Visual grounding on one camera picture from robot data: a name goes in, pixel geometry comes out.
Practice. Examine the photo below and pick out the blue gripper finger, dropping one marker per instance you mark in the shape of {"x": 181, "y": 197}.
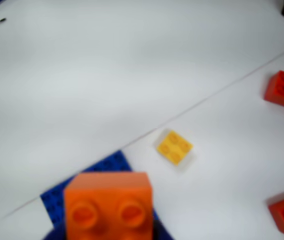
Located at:
{"x": 57, "y": 233}
{"x": 160, "y": 230}

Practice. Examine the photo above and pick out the orange 2x4 block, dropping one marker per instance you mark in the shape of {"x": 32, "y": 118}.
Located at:
{"x": 108, "y": 207}

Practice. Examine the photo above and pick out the yellow 2x2 block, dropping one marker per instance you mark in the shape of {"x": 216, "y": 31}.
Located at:
{"x": 174, "y": 147}

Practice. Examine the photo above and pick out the blue 8x8 plate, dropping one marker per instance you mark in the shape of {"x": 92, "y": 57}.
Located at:
{"x": 106, "y": 163}

